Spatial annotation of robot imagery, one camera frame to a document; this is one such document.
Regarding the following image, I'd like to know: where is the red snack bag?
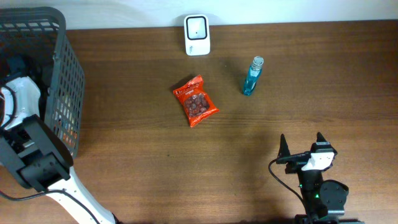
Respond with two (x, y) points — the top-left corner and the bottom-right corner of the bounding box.
(173, 75), (219, 128)

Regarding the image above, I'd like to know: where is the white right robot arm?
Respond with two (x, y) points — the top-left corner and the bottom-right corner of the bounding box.
(268, 133), (361, 223)

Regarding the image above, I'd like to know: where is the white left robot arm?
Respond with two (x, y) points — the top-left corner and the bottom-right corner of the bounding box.
(1, 77), (119, 224)

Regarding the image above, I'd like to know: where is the white barcode scanner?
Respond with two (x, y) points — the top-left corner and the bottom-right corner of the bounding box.
(183, 14), (211, 56)

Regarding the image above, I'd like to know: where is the dark grey plastic basket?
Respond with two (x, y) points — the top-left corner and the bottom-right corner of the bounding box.
(1, 7), (85, 157)

